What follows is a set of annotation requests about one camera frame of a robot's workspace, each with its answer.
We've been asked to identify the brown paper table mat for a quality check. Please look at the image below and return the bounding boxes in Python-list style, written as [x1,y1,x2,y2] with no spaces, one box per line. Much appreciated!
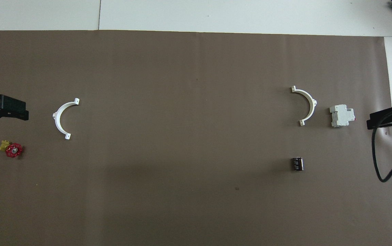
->
[0,30,392,246]

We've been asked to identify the black cylindrical capacitor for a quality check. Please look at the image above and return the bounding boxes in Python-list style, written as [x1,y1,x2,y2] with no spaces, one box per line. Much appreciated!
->
[291,156,304,171]

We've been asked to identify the brass valve red handwheel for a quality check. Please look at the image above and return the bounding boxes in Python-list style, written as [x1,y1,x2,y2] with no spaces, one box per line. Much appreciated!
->
[0,139,23,158]

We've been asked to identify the white half-ring pipe clamp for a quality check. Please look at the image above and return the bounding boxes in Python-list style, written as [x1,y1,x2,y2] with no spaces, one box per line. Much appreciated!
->
[291,86,318,127]
[52,98,80,140]

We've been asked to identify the white circuit breaker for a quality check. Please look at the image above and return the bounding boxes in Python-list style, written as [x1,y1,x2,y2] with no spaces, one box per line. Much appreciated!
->
[330,105,356,128]

